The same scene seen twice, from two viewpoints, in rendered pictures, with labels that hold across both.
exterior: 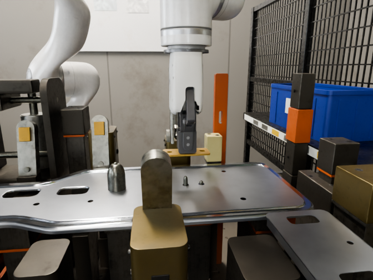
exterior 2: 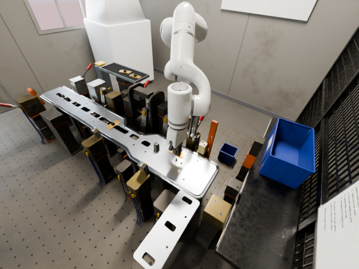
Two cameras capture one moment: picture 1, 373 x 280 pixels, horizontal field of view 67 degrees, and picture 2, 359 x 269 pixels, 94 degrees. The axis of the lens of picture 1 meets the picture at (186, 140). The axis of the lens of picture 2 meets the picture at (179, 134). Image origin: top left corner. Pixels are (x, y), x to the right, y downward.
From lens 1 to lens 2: 0.57 m
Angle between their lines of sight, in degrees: 44
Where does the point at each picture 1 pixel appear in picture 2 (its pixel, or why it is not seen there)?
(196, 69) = (173, 136)
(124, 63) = (258, 23)
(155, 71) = (278, 34)
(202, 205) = (169, 174)
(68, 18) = not seen: hidden behind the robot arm
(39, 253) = (123, 164)
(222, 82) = (213, 125)
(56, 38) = not seen: hidden behind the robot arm
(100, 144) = (165, 125)
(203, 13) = (178, 120)
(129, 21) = not seen: outside the picture
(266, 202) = (187, 186)
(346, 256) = (177, 219)
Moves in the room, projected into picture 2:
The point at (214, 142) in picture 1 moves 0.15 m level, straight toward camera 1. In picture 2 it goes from (201, 147) to (179, 163)
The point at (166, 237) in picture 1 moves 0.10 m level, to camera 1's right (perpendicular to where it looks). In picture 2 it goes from (134, 184) to (151, 200)
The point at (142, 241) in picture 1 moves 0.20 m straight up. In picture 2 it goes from (130, 182) to (120, 150)
